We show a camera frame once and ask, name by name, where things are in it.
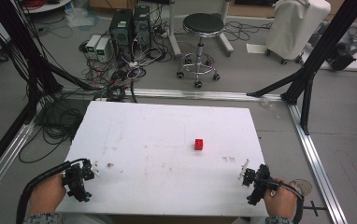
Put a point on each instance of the white table frame legs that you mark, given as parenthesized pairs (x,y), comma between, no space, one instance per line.
(175,37)

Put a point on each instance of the dark grey machine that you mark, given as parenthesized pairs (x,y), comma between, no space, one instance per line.
(343,56)

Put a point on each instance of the black computer tower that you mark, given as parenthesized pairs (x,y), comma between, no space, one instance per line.
(122,31)
(142,26)

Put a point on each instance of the white round table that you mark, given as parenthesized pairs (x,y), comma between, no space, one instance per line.
(47,5)

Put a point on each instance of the person's left hand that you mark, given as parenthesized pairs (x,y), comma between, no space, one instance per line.
(46,194)

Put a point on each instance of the red block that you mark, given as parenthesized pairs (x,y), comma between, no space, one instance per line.
(198,144)

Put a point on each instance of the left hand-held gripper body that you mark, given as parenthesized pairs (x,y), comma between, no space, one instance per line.
(76,182)

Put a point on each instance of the clear plastic bag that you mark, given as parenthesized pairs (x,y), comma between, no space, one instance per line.
(80,17)

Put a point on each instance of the black round swivel stool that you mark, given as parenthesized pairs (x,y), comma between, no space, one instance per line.
(202,28)

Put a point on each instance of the white covered cart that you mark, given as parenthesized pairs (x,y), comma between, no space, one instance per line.
(295,28)

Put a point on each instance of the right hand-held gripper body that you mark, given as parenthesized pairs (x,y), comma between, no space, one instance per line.
(259,183)

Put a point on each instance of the grey round floor disc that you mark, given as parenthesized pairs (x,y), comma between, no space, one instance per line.
(304,186)

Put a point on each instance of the long aluminium floor rail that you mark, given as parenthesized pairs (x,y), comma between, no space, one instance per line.
(198,94)

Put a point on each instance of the black frame post with braces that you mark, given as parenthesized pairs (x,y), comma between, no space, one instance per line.
(320,62)

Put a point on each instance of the person's right hand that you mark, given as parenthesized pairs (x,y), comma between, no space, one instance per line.
(281,199)

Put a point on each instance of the white power supply unit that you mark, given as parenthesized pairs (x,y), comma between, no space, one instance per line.
(103,49)
(92,43)

